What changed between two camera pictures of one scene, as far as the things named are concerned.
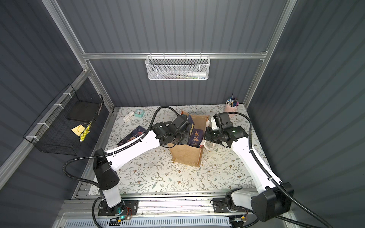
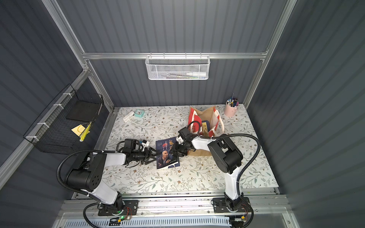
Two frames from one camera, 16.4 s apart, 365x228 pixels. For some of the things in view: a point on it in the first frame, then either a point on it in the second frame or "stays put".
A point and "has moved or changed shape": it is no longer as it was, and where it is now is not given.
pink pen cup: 231,106 stays put
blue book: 190,119 -> 207,124
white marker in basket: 196,73 stays put
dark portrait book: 138,131 -> 166,153
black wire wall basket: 65,125 stays put
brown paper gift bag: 188,154 has moved or changed shape
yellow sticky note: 79,130 stays put
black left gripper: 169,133 -> 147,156
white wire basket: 177,67 stays put
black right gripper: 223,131 -> 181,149
